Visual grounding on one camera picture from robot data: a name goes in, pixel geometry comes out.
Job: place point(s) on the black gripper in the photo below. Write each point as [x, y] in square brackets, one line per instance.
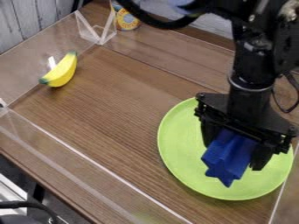
[260, 124]

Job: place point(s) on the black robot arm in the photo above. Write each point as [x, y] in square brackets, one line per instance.
[266, 37]

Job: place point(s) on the clear acrylic front wall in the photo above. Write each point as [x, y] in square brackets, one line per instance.
[88, 185]

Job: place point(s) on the green round plate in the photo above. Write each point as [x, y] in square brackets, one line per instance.
[182, 148]

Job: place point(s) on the clear acrylic corner bracket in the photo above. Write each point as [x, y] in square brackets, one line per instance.
[98, 33]

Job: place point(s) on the blue star-shaped block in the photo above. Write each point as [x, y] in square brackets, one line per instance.
[228, 156]

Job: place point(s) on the yellow blue labelled can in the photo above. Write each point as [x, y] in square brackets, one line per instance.
[126, 21]

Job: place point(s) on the yellow toy banana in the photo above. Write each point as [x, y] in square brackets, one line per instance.
[61, 75]

